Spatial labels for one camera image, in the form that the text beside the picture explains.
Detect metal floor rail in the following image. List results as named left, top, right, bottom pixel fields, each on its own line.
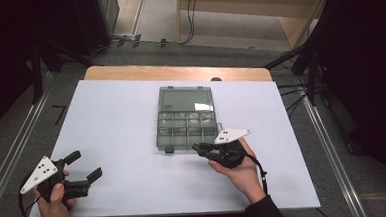
left=0, top=70, right=60, bottom=217
left=294, top=74, right=368, bottom=217

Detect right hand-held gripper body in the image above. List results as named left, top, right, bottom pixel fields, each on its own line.
left=198, top=126, right=254, bottom=171

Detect white table sheet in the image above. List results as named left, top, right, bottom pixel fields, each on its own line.
left=20, top=67, right=321, bottom=217

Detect hanging black cables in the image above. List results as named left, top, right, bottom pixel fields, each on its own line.
left=176, top=0, right=202, bottom=45

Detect person's right hand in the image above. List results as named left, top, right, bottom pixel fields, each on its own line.
left=206, top=136, right=268, bottom=207

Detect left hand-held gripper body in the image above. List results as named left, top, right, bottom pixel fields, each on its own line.
left=17, top=153, right=92, bottom=204

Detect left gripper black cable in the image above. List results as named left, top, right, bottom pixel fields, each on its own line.
left=16, top=173, right=42, bottom=217

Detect dark cabinet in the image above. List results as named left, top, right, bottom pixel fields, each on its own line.
left=71, top=0, right=123, bottom=58

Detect wooden shelf unit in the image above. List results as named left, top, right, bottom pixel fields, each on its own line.
left=174, top=0, right=336, bottom=55

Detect black floor cables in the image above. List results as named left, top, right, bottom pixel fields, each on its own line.
left=276, top=81, right=311, bottom=118

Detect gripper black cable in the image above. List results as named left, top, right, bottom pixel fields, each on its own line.
left=244, top=153, right=270, bottom=197
left=16, top=173, right=42, bottom=217

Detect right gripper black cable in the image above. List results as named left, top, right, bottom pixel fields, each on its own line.
left=244, top=153, right=270, bottom=197

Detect power strip with plugs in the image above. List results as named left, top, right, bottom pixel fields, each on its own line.
left=111, top=30, right=169, bottom=51

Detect grey transparent compartment box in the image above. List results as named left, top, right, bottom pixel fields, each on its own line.
left=153, top=83, right=225, bottom=154

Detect black metal stand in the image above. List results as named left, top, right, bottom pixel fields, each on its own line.
left=26, top=33, right=94, bottom=105
left=259, top=0, right=349, bottom=109

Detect person's left hand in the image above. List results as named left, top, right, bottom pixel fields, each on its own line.
left=33, top=170, right=79, bottom=217

